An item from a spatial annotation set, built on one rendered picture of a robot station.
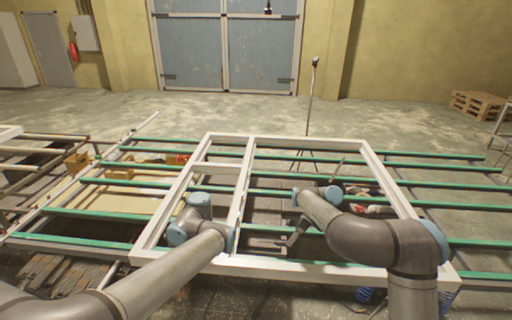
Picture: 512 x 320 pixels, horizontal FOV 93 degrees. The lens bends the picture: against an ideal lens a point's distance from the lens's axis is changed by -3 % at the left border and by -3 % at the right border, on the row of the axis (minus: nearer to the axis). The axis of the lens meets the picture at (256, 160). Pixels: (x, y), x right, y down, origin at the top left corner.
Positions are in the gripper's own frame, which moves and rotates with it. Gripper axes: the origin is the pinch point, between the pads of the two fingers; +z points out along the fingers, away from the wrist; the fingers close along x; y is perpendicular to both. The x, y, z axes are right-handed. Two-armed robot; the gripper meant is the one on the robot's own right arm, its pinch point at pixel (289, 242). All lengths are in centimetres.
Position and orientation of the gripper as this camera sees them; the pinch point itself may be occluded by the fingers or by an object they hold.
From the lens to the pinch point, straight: 132.0
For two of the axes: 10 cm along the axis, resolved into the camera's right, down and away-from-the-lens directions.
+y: -7.5, -6.1, 2.6
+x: -0.4, -3.5, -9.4
